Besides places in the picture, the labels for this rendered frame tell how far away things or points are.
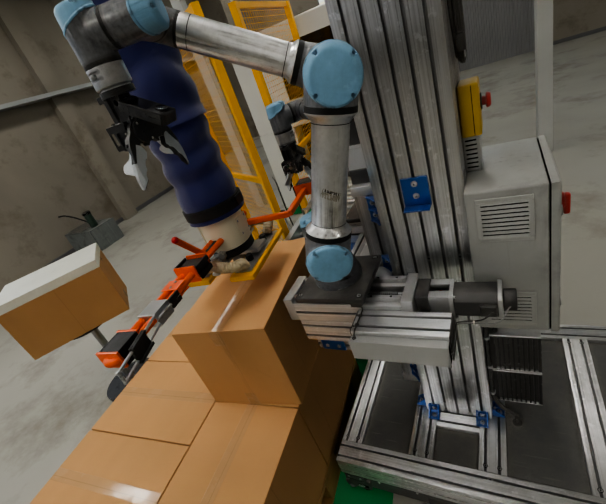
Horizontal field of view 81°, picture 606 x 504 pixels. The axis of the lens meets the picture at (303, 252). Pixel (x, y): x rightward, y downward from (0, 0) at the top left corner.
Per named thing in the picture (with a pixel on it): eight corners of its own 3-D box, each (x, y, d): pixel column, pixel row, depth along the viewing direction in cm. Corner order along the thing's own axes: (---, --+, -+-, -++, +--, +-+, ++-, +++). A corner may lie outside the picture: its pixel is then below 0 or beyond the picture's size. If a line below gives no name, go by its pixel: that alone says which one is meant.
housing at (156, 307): (158, 311, 107) (150, 300, 105) (176, 310, 104) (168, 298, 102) (144, 328, 101) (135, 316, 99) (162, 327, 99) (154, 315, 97)
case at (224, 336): (264, 308, 200) (235, 248, 182) (332, 302, 185) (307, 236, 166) (216, 402, 152) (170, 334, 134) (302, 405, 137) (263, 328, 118)
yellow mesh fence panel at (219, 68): (262, 265, 365) (158, 38, 269) (270, 260, 369) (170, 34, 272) (306, 295, 294) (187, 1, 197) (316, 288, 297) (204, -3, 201)
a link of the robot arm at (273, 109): (287, 98, 132) (266, 106, 131) (296, 128, 137) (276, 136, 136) (281, 98, 139) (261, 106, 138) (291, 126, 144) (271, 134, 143)
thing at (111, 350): (127, 343, 97) (117, 329, 95) (148, 342, 94) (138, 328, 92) (106, 368, 90) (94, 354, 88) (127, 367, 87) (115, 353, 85)
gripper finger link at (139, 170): (131, 193, 79) (131, 152, 80) (149, 189, 76) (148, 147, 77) (118, 190, 77) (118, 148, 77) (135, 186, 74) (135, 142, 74)
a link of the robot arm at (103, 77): (130, 57, 73) (97, 64, 67) (141, 81, 75) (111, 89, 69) (108, 68, 77) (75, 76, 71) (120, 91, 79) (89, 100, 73)
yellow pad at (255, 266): (263, 235, 156) (259, 225, 154) (284, 231, 152) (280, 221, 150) (231, 282, 129) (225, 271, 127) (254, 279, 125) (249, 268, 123)
